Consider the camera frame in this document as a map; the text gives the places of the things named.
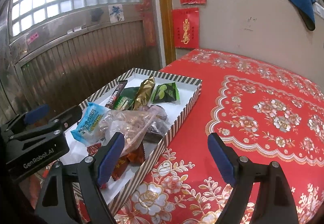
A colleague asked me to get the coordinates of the wooden door frame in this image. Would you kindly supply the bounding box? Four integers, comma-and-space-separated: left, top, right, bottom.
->
159, 0, 176, 65

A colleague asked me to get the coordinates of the small green sachet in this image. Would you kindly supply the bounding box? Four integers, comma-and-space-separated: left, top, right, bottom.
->
113, 96, 132, 111

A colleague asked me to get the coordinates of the red floral tablecloth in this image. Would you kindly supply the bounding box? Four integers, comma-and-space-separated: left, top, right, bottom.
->
115, 49, 323, 223

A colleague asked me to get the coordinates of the green black snack packet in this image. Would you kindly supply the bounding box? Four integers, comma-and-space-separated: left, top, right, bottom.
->
151, 82, 180, 104

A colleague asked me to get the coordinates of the clear bag of nuts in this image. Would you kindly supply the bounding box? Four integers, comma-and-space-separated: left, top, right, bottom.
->
99, 110, 156, 156

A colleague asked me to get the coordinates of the light blue snack packet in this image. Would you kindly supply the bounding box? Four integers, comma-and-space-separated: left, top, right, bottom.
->
71, 103, 109, 146

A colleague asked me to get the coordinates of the lower red wall poster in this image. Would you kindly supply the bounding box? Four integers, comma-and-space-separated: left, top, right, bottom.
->
172, 8, 199, 49

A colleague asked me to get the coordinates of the gold foil snack bag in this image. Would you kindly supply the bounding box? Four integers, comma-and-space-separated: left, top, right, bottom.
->
133, 76, 155, 110

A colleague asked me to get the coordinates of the striped white tray box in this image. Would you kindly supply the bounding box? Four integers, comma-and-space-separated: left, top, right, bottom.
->
79, 68, 202, 214

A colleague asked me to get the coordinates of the dark green snack packet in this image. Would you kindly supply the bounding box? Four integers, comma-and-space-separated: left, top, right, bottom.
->
121, 87, 140, 110

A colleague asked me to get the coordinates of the bag of red dates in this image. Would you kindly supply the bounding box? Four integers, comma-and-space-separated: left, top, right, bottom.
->
142, 105, 168, 143

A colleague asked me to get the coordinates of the Nescafe coffee stick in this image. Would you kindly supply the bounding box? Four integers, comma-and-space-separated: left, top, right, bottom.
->
105, 80, 128, 109

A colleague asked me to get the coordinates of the dark red snack packet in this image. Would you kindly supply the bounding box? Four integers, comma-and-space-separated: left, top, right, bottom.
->
87, 143, 146, 181

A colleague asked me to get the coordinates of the metal door panel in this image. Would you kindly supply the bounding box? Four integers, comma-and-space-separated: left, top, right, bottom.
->
1, 5, 161, 122

